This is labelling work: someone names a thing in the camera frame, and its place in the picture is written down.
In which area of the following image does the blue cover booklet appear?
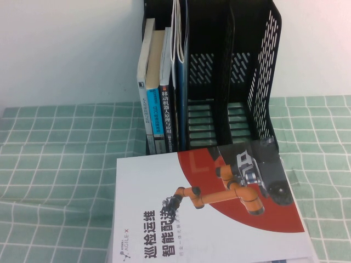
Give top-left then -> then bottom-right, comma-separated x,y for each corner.
174,0 -> 190,151

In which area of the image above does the black spine robotics book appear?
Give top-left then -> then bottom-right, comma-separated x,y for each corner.
158,26 -> 178,153

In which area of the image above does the cyan spine book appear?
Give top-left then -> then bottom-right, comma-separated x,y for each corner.
145,29 -> 167,154

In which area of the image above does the grey spine book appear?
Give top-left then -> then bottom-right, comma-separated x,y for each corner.
136,18 -> 156,155

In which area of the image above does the black mesh book holder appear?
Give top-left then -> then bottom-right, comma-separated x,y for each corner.
141,0 -> 282,156

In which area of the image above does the blue cover book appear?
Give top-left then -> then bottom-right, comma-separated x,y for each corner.
169,0 -> 189,64

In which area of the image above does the white brochure orange robot print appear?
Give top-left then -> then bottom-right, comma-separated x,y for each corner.
105,136 -> 320,263

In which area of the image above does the green checked tablecloth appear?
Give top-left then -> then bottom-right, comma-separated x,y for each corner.
0,95 -> 351,263

